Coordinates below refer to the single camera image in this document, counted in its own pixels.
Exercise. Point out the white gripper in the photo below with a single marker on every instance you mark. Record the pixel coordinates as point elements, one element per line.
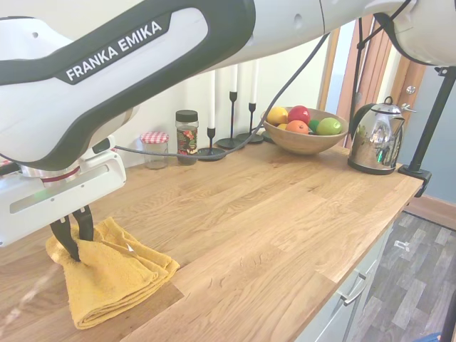
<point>53,203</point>

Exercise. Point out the yellow terry towel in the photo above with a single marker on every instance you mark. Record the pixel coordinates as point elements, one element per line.
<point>114,278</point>

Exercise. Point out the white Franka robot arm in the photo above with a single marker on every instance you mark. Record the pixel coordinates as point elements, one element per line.
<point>142,71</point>

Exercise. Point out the spice jar black lid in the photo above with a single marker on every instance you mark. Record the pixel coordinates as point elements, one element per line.
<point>187,139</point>

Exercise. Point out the short black candle holder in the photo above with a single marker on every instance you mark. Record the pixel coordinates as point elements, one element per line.
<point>212,153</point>

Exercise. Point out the tall black candle holder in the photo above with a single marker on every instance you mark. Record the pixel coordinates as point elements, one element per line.
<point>231,142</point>

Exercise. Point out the white taper candle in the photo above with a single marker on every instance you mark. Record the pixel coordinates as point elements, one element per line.
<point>234,80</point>
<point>254,85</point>
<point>211,103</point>

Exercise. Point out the medium black candle holder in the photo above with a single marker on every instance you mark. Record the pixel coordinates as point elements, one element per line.
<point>251,137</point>

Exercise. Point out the small yellow fruit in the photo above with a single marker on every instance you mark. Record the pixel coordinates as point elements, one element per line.
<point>282,126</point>

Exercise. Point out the yellow lemon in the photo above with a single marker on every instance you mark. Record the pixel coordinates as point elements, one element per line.
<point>278,115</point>

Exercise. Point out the wooden fruit bowl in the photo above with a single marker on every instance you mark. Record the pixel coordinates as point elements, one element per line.
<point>303,142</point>

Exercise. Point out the orange fruit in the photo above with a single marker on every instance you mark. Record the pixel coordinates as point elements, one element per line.
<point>296,127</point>

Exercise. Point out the red apple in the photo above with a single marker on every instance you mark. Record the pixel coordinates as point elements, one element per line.
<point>299,114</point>

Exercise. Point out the dark green lime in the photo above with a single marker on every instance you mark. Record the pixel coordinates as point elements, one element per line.
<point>313,125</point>

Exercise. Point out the green apple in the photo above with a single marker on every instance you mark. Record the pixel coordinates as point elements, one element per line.
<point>329,126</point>

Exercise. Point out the pale green cabinet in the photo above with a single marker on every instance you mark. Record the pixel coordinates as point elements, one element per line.
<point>338,313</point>

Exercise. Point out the stainless steel kettle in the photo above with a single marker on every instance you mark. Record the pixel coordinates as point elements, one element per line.
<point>375,142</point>

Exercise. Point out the silver door hinge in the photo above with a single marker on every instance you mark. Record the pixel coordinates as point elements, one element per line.
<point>358,97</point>

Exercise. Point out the small white floor object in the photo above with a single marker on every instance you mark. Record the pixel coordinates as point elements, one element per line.
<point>402,246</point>

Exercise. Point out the brown wooden door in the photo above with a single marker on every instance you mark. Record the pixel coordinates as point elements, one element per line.
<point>377,78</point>

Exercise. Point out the silver door lock knob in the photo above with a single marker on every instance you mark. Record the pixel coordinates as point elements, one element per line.
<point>411,89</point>

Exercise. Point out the blue object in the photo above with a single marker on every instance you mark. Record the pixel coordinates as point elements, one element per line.
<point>431,337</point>

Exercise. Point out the black clamp camera stand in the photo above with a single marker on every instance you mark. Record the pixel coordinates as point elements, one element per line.
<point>431,121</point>

